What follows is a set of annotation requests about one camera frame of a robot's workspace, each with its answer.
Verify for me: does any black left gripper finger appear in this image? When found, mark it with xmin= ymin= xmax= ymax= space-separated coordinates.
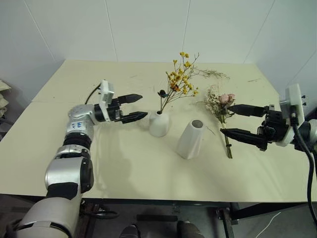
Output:
xmin=118 ymin=93 xmax=143 ymax=105
xmin=122 ymin=111 xmax=149 ymax=124

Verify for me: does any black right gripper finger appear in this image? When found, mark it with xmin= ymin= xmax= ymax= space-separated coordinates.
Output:
xmin=228 ymin=104 xmax=270 ymax=118
xmin=220 ymin=127 xmax=268 ymax=150

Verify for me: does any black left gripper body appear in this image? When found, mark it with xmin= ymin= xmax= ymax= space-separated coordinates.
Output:
xmin=108 ymin=97 xmax=126 ymax=122

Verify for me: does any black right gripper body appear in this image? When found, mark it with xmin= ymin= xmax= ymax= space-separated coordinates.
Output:
xmin=257 ymin=105 xmax=291 ymax=151

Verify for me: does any pink rose flower bouquet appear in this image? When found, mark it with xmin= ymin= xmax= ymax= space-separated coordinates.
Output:
xmin=190 ymin=85 xmax=236 ymax=160

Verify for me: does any yellow dried flower bouquet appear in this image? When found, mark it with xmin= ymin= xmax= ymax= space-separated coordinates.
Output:
xmin=158 ymin=51 xmax=200 ymax=116

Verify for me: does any round white ceramic vase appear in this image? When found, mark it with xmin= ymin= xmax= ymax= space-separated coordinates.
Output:
xmin=148 ymin=110 xmax=171 ymax=137

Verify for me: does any loose dried grass sprig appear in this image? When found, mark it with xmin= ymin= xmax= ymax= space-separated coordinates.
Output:
xmin=194 ymin=66 xmax=231 ymax=81

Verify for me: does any tall white ceramic vase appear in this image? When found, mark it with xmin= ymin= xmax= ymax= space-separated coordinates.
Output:
xmin=175 ymin=119 xmax=205 ymax=160

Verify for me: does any dark rounded shape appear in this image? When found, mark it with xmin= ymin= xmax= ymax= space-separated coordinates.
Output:
xmin=120 ymin=224 xmax=141 ymax=238
xmin=176 ymin=220 xmax=203 ymax=238

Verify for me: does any beige cloth bundle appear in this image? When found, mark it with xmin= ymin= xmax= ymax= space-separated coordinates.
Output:
xmin=0 ymin=79 xmax=12 ymax=122

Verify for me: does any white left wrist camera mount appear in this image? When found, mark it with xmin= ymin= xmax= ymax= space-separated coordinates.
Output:
xmin=98 ymin=79 xmax=116 ymax=122

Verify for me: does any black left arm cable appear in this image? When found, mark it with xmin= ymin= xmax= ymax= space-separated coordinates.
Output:
xmin=85 ymin=83 xmax=103 ymax=105

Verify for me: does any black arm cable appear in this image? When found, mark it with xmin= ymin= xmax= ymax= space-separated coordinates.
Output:
xmin=85 ymin=83 xmax=103 ymax=105
xmin=291 ymin=109 xmax=317 ymax=225

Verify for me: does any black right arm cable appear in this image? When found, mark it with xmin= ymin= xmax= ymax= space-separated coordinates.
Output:
xmin=291 ymin=109 xmax=317 ymax=225

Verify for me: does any black metal table frame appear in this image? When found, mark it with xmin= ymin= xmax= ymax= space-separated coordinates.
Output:
xmin=79 ymin=198 xmax=311 ymax=238

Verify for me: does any thin white cable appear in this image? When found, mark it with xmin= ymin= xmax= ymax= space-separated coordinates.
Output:
xmin=263 ymin=211 xmax=282 ymax=226

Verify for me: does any black cable loop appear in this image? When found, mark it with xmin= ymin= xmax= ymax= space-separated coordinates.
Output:
xmin=93 ymin=209 xmax=120 ymax=221

